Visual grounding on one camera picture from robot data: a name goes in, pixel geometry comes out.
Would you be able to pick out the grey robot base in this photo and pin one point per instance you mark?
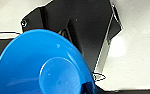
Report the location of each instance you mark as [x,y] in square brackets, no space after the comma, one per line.
[81,26]

